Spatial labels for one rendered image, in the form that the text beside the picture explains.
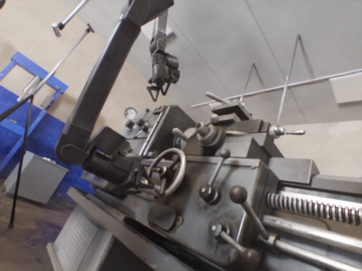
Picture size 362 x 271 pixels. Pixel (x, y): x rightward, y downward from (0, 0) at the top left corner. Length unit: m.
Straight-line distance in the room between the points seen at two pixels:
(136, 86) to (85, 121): 4.76
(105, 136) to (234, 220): 0.40
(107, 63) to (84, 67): 4.36
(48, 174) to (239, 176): 2.81
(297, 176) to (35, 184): 2.95
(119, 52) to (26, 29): 4.43
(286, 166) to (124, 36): 0.61
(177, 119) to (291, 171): 1.02
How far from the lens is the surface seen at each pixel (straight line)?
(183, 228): 0.66
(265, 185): 0.62
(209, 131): 0.67
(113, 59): 0.53
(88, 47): 5.07
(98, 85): 0.52
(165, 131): 1.43
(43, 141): 4.47
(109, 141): 0.53
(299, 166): 0.70
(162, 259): 0.69
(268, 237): 0.59
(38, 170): 3.11
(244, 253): 0.45
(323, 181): 0.69
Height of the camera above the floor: 0.56
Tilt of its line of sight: 21 degrees up
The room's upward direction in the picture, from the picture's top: 24 degrees clockwise
